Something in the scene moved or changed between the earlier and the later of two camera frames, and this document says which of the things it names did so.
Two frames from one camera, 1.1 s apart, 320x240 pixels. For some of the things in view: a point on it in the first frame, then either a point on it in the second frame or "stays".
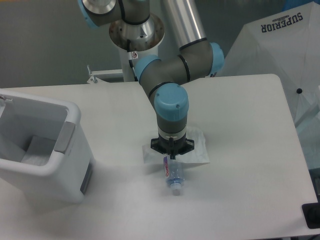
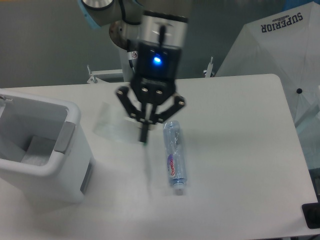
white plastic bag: (198, 155) → (111, 124)
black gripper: (172, 148) → (158, 70)
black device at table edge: (311, 213) stays
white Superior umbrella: (286, 45) stays
